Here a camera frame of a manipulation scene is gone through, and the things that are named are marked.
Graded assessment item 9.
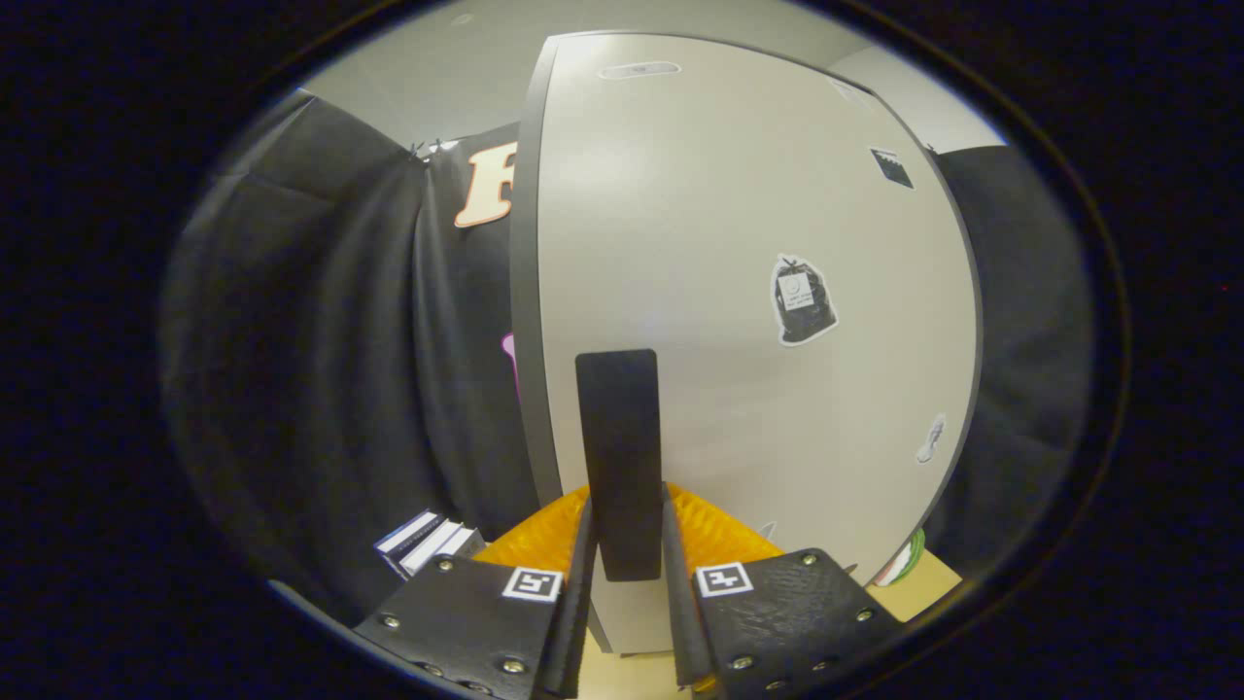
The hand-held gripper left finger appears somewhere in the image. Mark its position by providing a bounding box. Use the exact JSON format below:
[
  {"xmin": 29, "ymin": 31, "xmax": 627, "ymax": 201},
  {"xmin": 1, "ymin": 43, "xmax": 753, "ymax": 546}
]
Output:
[{"xmin": 352, "ymin": 486, "xmax": 596, "ymax": 700}]

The red green flat packet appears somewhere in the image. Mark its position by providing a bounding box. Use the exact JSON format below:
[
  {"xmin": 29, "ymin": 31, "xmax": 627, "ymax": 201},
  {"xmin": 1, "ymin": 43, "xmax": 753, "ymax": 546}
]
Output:
[{"xmin": 875, "ymin": 530, "xmax": 926, "ymax": 587}]

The grey shoe cabinet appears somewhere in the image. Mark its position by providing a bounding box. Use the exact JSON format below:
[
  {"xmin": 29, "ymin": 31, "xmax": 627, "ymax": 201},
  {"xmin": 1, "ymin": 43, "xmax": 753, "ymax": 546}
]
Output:
[{"xmin": 510, "ymin": 32, "xmax": 985, "ymax": 654}]

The black door handle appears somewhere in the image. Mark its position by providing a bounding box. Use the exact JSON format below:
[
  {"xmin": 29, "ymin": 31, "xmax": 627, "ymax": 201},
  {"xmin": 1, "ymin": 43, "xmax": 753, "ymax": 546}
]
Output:
[{"xmin": 575, "ymin": 348, "xmax": 665, "ymax": 582}]

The black backdrop cloth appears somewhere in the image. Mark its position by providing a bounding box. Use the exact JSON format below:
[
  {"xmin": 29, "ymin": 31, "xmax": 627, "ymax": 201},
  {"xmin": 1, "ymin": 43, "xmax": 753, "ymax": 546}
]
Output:
[{"xmin": 160, "ymin": 92, "xmax": 1094, "ymax": 623}]

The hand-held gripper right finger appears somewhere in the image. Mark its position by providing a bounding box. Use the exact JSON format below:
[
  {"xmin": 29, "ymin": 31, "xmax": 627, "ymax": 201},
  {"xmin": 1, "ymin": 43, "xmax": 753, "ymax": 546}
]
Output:
[{"xmin": 663, "ymin": 483, "xmax": 905, "ymax": 700}]

